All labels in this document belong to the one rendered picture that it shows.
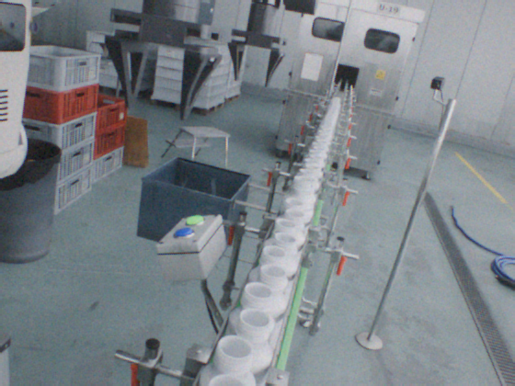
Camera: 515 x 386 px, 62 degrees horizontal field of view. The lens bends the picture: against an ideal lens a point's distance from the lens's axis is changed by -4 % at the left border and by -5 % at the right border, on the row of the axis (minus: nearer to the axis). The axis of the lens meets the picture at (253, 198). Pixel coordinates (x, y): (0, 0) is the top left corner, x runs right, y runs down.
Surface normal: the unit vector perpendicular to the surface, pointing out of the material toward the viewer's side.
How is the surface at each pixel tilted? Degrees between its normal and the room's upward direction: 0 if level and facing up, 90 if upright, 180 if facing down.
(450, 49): 90
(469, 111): 90
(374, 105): 90
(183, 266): 90
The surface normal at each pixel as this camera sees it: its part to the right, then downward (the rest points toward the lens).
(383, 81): -0.22, 0.31
